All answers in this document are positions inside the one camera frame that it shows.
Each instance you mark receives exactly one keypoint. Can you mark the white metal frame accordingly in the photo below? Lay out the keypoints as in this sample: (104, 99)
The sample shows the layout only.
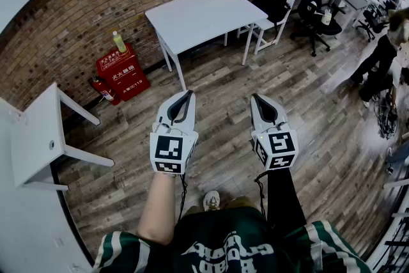
(396, 233)

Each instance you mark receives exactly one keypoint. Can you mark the white wooden chair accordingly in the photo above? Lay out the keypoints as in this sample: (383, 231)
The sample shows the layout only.
(268, 27)

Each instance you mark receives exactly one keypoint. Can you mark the green striped jersey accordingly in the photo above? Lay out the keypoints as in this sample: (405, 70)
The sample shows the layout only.
(223, 243)

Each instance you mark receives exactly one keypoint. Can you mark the white cup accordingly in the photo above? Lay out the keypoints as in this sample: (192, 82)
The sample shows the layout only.
(326, 17)

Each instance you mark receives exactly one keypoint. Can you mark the red fire extinguisher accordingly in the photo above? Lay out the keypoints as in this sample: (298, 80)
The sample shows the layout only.
(107, 92)

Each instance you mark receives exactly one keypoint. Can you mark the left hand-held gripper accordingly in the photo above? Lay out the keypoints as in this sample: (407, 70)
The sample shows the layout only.
(167, 147)

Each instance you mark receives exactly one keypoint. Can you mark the black mesh office chair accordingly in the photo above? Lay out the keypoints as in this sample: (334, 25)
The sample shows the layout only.
(372, 24)

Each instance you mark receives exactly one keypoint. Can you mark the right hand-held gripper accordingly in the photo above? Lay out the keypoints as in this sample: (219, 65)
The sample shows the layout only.
(281, 144)

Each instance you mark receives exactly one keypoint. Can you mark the person's left forearm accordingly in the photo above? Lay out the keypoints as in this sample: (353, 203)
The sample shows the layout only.
(158, 207)

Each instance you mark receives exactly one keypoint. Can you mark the white square table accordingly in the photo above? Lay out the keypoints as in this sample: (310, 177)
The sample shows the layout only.
(204, 19)

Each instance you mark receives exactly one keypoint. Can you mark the person's right forearm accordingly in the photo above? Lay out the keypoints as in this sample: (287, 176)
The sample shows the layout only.
(282, 198)

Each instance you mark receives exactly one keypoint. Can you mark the red fire equipment box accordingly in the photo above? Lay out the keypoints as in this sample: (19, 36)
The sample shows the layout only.
(124, 73)

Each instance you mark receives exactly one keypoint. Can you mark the person's white shoe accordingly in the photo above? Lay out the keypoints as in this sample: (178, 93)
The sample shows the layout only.
(211, 199)

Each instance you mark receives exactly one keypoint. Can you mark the green drink bottle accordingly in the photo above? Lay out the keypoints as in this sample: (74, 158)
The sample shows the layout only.
(119, 41)

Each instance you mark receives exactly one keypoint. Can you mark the small white side table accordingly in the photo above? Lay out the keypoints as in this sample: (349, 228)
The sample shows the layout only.
(38, 134)

